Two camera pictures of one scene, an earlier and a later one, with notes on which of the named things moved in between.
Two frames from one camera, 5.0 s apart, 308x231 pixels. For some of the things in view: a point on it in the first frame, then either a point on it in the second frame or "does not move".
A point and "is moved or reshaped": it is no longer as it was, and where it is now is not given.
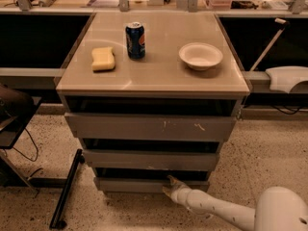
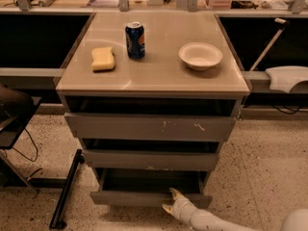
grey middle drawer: (155, 160) does not move
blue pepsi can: (135, 33) does not move
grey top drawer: (151, 126) does not move
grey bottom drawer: (143, 185) is moved or reshaped
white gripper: (178, 193) → (184, 206)
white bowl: (200, 56) does not move
